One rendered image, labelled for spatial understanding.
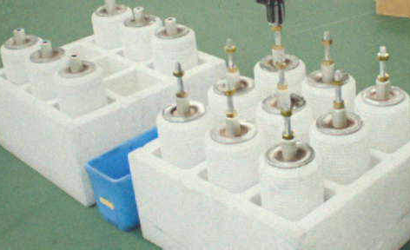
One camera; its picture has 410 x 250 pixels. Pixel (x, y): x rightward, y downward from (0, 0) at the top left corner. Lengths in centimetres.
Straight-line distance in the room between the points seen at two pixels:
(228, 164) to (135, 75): 54
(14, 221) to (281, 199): 63
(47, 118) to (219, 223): 48
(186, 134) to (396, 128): 35
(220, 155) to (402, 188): 31
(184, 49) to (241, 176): 48
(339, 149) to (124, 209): 44
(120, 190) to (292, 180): 40
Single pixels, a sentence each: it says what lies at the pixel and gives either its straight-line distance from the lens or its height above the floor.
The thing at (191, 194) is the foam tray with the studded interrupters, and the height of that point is 16.
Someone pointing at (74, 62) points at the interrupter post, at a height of 27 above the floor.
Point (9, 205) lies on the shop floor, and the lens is 161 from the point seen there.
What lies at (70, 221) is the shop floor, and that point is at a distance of 151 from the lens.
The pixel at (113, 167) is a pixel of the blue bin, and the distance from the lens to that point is 149.
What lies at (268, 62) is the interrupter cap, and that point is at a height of 25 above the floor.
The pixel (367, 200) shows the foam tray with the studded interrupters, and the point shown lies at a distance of 119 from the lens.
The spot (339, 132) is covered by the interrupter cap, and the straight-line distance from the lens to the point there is 117.
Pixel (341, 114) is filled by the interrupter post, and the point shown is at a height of 27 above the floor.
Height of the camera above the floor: 83
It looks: 27 degrees down
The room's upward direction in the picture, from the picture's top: 4 degrees counter-clockwise
